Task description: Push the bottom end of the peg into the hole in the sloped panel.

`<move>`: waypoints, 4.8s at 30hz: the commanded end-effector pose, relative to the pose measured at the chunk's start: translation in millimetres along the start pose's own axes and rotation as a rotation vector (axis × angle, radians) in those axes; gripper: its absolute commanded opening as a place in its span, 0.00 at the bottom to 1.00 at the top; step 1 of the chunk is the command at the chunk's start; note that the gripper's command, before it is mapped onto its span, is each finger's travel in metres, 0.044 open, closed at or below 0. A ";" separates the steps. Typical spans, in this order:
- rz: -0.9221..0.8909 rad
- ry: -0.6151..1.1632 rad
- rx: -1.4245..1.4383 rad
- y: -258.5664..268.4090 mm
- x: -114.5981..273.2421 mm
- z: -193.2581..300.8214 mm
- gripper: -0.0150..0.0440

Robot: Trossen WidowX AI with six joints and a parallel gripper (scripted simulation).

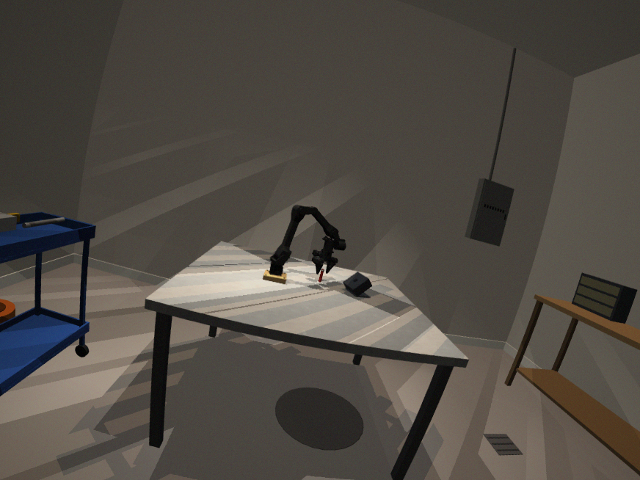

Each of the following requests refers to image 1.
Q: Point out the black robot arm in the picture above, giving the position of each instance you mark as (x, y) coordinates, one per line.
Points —
(282, 254)

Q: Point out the dark grey panel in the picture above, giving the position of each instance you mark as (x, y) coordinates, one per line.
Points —
(357, 284)

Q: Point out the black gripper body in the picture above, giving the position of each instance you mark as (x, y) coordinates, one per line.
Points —
(326, 256)

